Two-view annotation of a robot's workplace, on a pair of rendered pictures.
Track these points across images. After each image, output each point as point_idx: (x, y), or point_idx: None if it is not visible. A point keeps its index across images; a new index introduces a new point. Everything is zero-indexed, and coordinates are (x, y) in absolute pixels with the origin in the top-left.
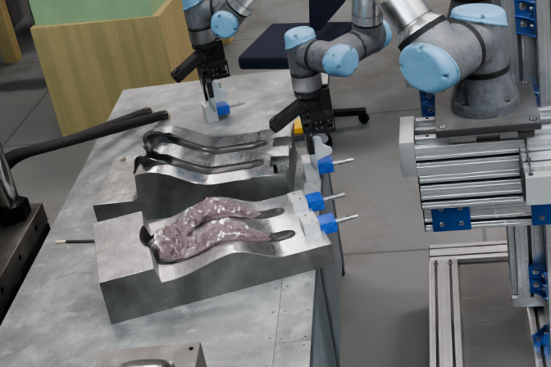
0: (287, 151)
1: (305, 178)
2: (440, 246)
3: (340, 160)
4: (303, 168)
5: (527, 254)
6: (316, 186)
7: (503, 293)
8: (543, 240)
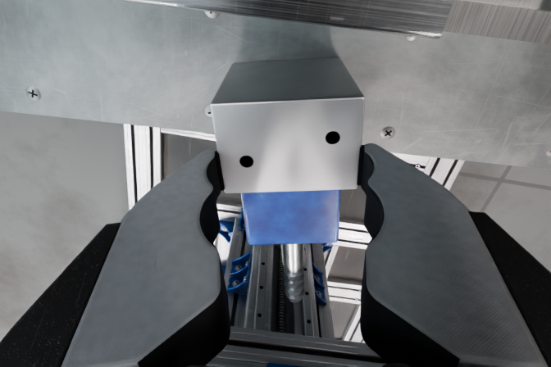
0: None
1: (273, 61)
2: (459, 162)
3: (287, 263)
4: (258, 83)
5: (248, 293)
6: (179, 112)
7: (343, 200)
8: (243, 324)
